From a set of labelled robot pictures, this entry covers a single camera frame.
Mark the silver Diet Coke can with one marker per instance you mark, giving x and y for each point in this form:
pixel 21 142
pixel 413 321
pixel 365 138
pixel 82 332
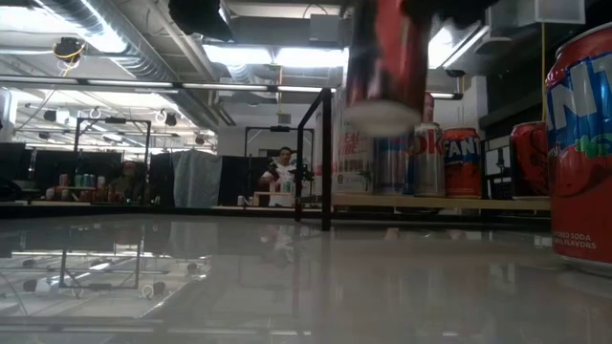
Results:
pixel 430 167

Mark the red black Coca-Cola can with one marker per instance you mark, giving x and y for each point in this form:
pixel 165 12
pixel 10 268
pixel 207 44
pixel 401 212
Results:
pixel 387 62

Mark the light blue Red Bull can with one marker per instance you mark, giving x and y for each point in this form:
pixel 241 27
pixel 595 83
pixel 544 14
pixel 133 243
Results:
pixel 392 167

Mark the grey hanging cloth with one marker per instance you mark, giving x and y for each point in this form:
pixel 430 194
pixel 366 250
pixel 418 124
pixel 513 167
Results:
pixel 196 179

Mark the white tube light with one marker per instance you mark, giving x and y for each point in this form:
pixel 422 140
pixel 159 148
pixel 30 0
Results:
pixel 306 89

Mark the red soda can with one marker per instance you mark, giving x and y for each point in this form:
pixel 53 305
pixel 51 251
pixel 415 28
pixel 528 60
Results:
pixel 528 162

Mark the person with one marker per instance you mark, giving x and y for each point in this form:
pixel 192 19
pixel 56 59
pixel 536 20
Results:
pixel 282 177

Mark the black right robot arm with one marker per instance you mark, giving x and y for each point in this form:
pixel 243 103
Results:
pixel 459 9

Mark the silver corrugated ceiling duct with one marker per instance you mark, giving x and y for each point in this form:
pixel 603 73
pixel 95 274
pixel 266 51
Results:
pixel 138 62

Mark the black background rig frame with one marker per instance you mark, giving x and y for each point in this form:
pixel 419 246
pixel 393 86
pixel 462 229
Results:
pixel 115 120
pixel 279 128

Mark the red Fanta can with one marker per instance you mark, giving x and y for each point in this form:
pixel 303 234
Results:
pixel 583 167
pixel 463 167

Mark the grey ceiling box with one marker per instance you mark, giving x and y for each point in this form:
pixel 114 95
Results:
pixel 327 28

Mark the dark background workbench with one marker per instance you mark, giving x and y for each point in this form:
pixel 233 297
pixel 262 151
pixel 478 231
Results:
pixel 19 167

